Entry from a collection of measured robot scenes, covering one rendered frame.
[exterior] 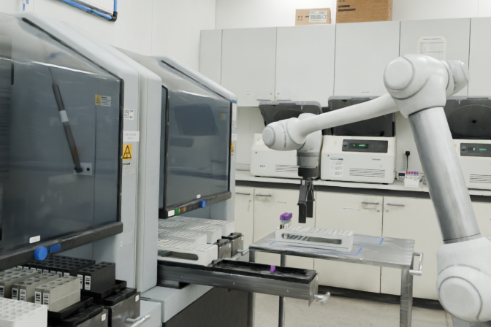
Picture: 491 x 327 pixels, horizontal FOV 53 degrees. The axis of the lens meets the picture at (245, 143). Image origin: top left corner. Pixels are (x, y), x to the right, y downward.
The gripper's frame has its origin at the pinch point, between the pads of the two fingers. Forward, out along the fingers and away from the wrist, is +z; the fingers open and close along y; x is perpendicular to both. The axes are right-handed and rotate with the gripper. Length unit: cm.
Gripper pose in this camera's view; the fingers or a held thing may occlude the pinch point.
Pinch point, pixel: (305, 217)
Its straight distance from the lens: 199.2
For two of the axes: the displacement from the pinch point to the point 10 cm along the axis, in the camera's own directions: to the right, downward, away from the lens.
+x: -9.5, -0.3, 3.2
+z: -0.3, 10.0, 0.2
